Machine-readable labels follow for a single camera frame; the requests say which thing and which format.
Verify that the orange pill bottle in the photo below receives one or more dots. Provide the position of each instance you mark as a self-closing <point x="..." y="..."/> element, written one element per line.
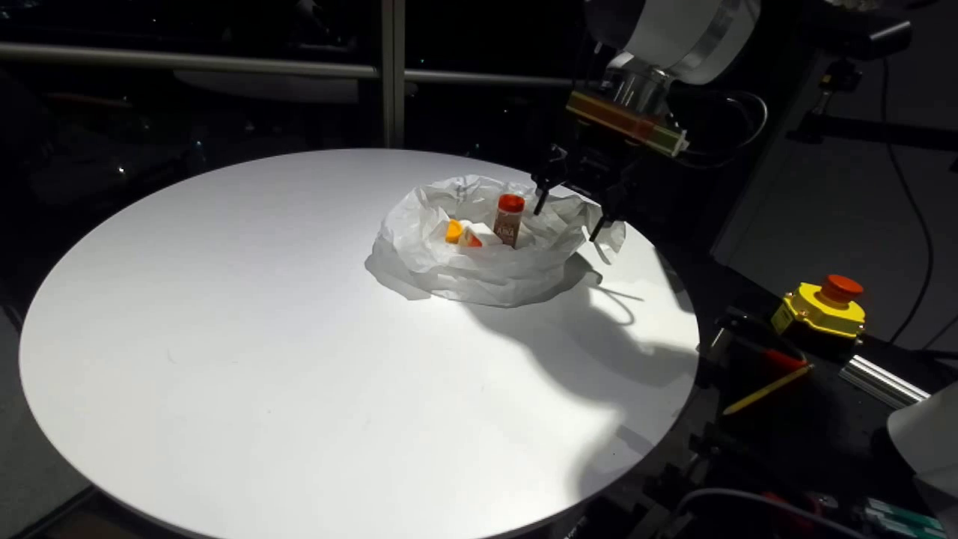
<point x="453" y="232"/>

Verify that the grey horizontal window rail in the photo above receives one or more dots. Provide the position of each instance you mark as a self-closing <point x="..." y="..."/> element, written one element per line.
<point x="200" y="61"/>

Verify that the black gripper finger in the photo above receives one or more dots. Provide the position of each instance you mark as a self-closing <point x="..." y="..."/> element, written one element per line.
<point x="602" y="220"/>
<point x="544" y="196"/>

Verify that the translucent white plastic bag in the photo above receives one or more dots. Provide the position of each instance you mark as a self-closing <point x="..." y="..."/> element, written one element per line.
<point x="518" y="275"/>

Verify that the white curved panel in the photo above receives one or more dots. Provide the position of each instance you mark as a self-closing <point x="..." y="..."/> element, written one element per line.
<point x="930" y="438"/>

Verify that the grey vertical window post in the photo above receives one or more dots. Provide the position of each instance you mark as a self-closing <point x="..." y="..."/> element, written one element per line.
<point x="393" y="71"/>

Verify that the yellow-green wrist camera mount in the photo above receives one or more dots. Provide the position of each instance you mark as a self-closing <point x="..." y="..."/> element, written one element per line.
<point x="629" y="121"/>

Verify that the silver aluminium profile bar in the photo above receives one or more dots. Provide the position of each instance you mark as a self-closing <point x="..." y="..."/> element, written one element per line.
<point x="885" y="378"/>

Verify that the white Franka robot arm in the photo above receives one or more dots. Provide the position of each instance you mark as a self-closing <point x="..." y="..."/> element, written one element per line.
<point x="689" y="34"/>

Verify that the spice bottle with red cap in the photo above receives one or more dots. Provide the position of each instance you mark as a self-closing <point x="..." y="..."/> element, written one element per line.
<point x="511" y="223"/>

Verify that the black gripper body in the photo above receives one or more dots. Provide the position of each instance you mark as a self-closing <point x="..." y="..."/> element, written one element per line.
<point x="595" y="170"/>

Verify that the yellow emergency stop button box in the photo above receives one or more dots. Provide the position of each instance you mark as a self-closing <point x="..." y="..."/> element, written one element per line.
<point x="821" y="308"/>

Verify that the yellow pencil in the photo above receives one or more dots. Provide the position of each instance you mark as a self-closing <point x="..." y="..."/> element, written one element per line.
<point x="767" y="390"/>

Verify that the black camera on stand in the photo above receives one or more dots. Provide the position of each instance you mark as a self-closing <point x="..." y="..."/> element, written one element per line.
<point x="864" y="34"/>

